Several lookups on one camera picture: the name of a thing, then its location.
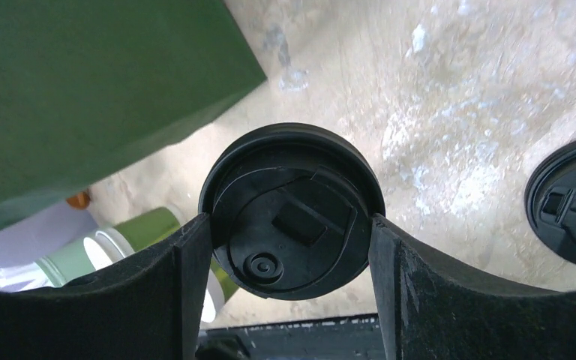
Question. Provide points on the black cup lid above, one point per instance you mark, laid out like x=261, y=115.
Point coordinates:
x=550, y=202
x=290, y=207

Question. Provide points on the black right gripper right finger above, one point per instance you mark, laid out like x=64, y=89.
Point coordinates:
x=433, y=306

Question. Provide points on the green paper bag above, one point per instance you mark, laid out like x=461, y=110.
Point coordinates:
x=90, y=87

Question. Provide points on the green straw holder cup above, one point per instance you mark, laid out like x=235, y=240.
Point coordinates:
x=66, y=264

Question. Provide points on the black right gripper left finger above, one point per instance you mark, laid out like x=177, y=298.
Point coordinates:
x=147, y=306

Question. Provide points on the white paper cup stack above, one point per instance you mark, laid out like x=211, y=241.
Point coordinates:
x=109, y=245

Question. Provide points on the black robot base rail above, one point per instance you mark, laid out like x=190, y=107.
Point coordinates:
x=346, y=337

